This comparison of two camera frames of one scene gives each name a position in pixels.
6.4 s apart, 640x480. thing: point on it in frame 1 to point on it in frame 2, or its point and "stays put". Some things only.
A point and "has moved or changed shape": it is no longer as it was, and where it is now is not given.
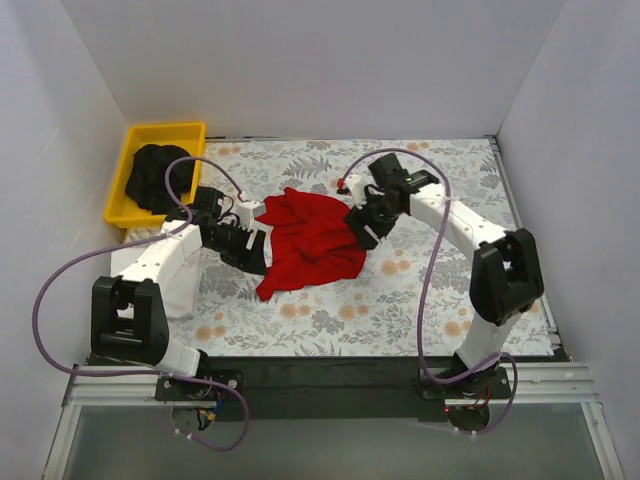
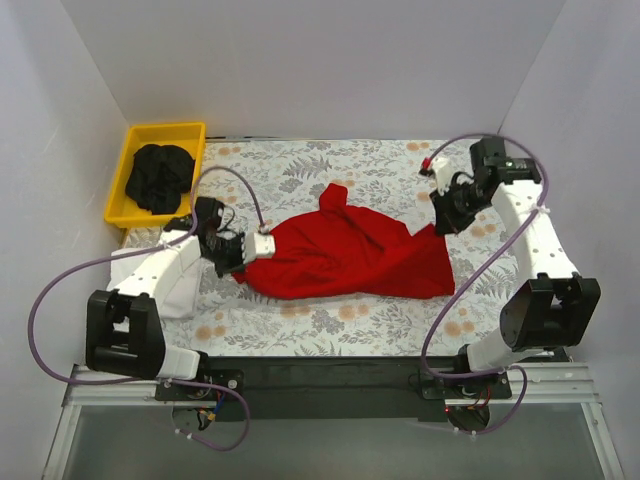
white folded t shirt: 179,290 stays put
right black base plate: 491,383 stays put
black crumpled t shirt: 146,184 stays put
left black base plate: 179,389 stays put
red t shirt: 312,242 has moved or changed shape
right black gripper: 364,228 to 447,212
